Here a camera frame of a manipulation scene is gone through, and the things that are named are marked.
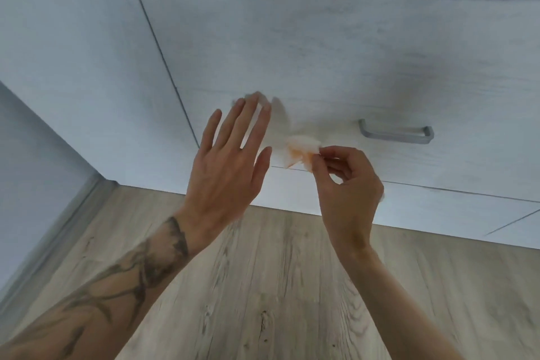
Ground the person's left hand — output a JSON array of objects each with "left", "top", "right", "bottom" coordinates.
[{"left": 177, "top": 96, "right": 274, "bottom": 255}]

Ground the white stained wipe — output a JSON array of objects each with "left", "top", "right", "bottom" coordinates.
[{"left": 285, "top": 134, "right": 323, "bottom": 173}]

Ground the white cabinet door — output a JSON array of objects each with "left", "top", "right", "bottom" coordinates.
[
  {"left": 485, "top": 208, "right": 540, "bottom": 251},
  {"left": 0, "top": 0, "right": 201, "bottom": 200}
]

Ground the white wooden cabinet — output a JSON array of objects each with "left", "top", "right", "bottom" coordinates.
[{"left": 0, "top": 0, "right": 540, "bottom": 251}]

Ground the person's left forearm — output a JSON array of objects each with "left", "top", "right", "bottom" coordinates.
[{"left": 0, "top": 214, "right": 191, "bottom": 360}]

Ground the person's right forearm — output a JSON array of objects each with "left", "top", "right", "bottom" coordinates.
[{"left": 339, "top": 245, "right": 465, "bottom": 360}]

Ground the person's right hand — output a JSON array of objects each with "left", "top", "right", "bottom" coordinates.
[{"left": 311, "top": 145, "right": 385, "bottom": 263}]

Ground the grey skirting board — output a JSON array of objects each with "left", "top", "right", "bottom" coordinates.
[{"left": 0, "top": 174, "right": 109, "bottom": 318}]

